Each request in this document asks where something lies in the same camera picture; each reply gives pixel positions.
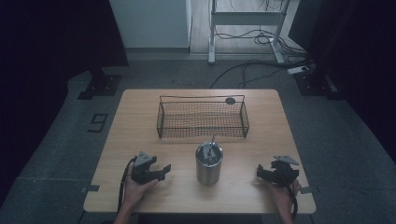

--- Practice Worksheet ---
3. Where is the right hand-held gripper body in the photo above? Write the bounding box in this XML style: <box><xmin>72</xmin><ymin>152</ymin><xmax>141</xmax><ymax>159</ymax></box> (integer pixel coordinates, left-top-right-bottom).
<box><xmin>269</xmin><ymin>155</ymin><xmax>300</xmax><ymax>188</ymax></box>

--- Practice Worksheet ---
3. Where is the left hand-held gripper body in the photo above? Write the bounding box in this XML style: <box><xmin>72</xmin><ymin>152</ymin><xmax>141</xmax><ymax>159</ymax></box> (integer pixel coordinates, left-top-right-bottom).
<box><xmin>131</xmin><ymin>150</ymin><xmax>161</xmax><ymax>186</ymax></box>

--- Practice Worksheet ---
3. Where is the stainless steel tumbler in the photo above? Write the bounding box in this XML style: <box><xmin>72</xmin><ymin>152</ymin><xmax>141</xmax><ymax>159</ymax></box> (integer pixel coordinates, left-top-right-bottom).
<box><xmin>194</xmin><ymin>141</ymin><xmax>224</xmax><ymax>187</ymax></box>

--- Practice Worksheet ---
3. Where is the black wire mesh basket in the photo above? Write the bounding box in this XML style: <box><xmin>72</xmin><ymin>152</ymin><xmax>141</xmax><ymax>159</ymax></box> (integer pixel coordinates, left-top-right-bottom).
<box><xmin>156</xmin><ymin>94</ymin><xmax>250</xmax><ymax>139</ymax></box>

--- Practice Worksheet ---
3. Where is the person's right hand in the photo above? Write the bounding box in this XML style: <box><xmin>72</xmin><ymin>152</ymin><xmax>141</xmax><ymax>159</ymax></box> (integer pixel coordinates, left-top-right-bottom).
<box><xmin>265</xmin><ymin>179</ymin><xmax>303</xmax><ymax>213</ymax></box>

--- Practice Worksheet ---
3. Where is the person's left hand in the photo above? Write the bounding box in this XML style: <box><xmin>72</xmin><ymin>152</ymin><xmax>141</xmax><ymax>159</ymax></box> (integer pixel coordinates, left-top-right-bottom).
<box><xmin>123</xmin><ymin>177</ymin><xmax>161</xmax><ymax>209</ymax></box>

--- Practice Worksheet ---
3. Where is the metal utensil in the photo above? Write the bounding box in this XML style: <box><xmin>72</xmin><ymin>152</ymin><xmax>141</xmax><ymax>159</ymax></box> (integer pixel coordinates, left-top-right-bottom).
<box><xmin>202</xmin><ymin>134</ymin><xmax>219</xmax><ymax>164</ymax></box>

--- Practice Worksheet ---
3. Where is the black stand base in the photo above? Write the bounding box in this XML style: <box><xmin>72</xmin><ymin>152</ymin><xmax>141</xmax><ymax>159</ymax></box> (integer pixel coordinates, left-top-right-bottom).
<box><xmin>293</xmin><ymin>68</ymin><xmax>340</xmax><ymax>98</ymax></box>
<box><xmin>77</xmin><ymin>66</ymin><xmax>123</xmax><ymax>101</ymax></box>

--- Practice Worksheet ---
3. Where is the white power strip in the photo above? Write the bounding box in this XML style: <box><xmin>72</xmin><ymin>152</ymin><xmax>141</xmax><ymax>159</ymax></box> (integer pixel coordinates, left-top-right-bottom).
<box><xmin>286</xmin><ymin>65</ymin><xmax>310</xmax><ymax>76</ymax></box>

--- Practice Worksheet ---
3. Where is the dark curtain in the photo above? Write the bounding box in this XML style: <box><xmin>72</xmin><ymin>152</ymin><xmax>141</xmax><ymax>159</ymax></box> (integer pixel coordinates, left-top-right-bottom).
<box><xmin>0</xmin><ymin>0</ymin><xmax>130</xmax><ymax>206</ymax></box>
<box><xmin>288</xmin><ymin>0</ymin><xmax>396</xmax><ymax>162</ymax></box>

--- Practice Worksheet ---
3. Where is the white partition panel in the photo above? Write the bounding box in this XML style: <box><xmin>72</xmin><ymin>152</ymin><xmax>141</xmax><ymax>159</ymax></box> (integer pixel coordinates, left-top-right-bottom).
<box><xmin>108</xmin><ymin>0</ymin><xmax>193</xmax><ymax>49</ymax></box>

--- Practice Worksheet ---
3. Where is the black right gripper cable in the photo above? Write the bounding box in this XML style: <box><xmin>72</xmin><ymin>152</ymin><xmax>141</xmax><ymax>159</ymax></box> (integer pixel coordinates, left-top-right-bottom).
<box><xmin>277</xmin><ymin>163</ymin><xmax>300</xmax><ymax>220</ymax></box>

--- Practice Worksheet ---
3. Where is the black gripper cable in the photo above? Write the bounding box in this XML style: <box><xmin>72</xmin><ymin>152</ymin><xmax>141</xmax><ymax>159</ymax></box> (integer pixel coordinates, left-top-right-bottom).
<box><xmin>277</xmin><ymin>163</ymin><xmax>300</xmax><ymax>220</ymax></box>
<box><xmin>117</xmin><ymin>157</ymin><xmax>138</xmax><ymax>215</ymax></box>

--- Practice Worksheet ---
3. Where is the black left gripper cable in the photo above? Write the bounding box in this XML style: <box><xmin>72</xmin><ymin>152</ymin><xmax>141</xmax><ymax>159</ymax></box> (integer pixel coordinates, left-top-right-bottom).
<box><xmin>117</xmin><ymin>157</ymin><xmax>138</xmax><ymax>215</ymax></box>

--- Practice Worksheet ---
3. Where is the long black floor cable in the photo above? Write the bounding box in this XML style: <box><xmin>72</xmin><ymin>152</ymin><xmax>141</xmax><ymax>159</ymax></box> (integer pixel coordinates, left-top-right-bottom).
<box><xmin>209</xmin><ymin>59</ymin><xmax>314</xmax><ymax>90</ymax></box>

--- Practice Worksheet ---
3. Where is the tangle of floor cables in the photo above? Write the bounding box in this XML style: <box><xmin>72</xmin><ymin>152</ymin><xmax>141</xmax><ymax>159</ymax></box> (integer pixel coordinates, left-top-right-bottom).
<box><xmin>214</xmin><ymin>28</ymin><xmax>308</xmax><ymax>58</ymax></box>

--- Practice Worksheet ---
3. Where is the white metal desk frame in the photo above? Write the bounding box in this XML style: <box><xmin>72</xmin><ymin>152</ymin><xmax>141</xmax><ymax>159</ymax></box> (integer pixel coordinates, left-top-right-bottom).
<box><xmin>207</xmin><ymin>0</ymin><xmax>294</xmax><ymax>65</ymax></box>

